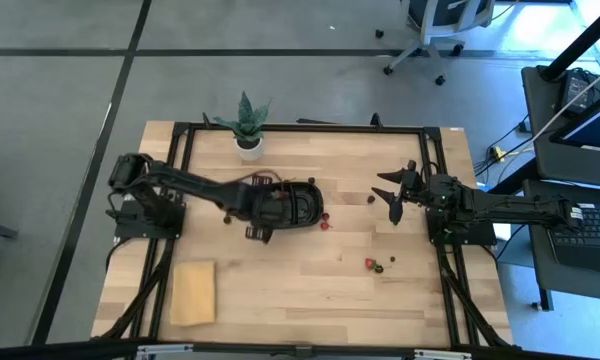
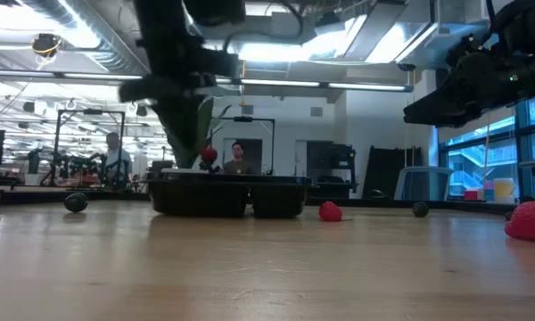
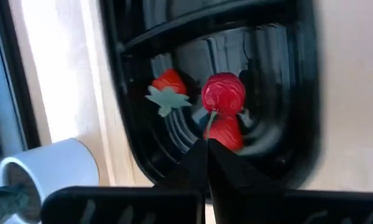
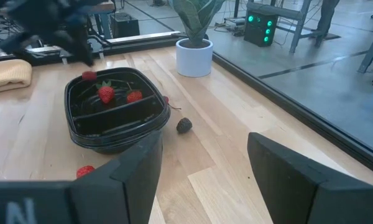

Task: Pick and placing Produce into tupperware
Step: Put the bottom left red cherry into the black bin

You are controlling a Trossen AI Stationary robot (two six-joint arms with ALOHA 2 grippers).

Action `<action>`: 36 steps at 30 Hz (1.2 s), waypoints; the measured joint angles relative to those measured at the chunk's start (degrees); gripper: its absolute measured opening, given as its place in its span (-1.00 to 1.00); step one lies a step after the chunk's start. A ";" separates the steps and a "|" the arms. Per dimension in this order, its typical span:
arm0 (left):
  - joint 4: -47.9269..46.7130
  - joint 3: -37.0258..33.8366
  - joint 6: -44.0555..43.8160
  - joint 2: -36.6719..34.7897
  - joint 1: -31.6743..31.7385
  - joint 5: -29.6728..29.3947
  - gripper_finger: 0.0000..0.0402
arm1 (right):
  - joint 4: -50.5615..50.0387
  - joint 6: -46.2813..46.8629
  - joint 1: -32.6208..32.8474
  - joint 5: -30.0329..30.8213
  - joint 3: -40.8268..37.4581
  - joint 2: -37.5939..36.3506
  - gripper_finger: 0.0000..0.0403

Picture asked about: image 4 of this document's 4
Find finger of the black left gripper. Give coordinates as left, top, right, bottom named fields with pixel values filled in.
left=71, top=27, right=96, bottom=68
left=0, top=32, right=42, bottom=54

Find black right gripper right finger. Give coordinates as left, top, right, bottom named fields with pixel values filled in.
left=247, top=131, right=373, bottom=224

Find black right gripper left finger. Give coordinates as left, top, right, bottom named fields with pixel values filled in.
left=70, top=129, right=164, bottom=224

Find red raspberry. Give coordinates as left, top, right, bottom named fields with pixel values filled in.
left=76, top=165, right=96, bottom=179
left=81, top=70, right=98, bottom=82

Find red strawberry green leaves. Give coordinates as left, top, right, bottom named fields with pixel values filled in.
left=126, top=82, right=144, bottom=105
left=95, top=80, right=116, bottom=105

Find black plastic divided container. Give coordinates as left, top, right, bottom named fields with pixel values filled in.
left=64, top=67, right=172, bottom=155

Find folded yellow cloth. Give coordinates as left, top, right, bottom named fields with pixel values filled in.
left=0, top=58, right=33, bottom=95

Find black cube box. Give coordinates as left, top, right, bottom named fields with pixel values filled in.
left=109, top=11, right=141, bottom=39

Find wooden table blue legs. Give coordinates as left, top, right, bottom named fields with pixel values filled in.
left=86, top=0, right=116, bottom=40

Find white round plant pot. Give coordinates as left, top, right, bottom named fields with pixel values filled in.
left=175, top=37, right=214, bottom=78

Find green snake plant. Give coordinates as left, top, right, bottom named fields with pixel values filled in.
left=169, top=0, right=227, bottom=48

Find black box green lights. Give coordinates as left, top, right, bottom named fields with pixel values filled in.
left=243, top=11, right=280, bottom=48

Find person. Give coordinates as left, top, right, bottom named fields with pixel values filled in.
left=310, top=0, right=341, bottom=40

